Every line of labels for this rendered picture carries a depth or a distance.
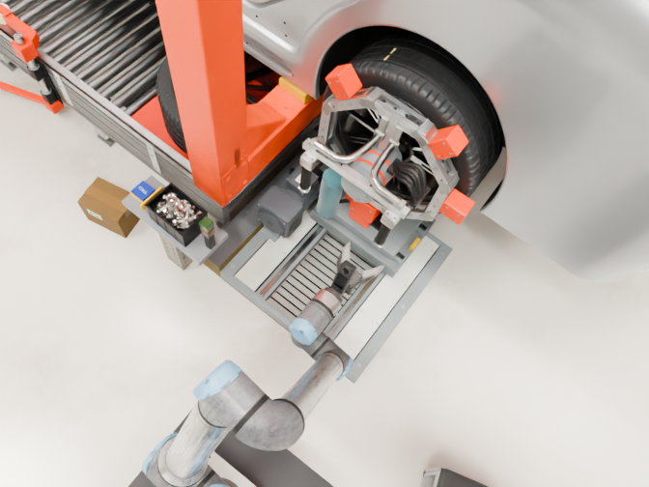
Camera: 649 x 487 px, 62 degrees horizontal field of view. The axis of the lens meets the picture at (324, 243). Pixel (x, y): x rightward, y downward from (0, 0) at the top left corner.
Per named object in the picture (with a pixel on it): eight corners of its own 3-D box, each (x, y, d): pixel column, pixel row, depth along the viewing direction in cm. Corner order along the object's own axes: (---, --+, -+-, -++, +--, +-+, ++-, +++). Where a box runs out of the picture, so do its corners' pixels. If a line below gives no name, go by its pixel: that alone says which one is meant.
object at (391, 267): (431, 227, 275) (437, 218, 267) (391, 278, 261) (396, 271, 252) (352, 172, 285) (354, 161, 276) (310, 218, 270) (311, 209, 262)
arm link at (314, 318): (285, 331, 175) (288, 324, 166) (309, 302, 180) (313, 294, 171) (307, 350, 174) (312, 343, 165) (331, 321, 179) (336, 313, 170)
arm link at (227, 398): (172, 513, 171) (239, 431, 118) (134, 473, 173) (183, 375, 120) (206, 476, 181) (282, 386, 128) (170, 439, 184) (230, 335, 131)
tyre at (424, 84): (540, 102, 173) (373, -5, 184) (504, 149, 164) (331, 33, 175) (466, 202, 233) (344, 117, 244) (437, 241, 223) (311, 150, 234)
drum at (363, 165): (400, 173, 204) (409, 152, 191) (367, 212, 195) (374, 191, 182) (369, 153, 206) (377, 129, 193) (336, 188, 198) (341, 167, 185)
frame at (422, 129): (429, 229, 218) (477, 151, 169) (420, 241, 215) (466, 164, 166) (322, 154, 228) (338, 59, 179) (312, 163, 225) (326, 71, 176)
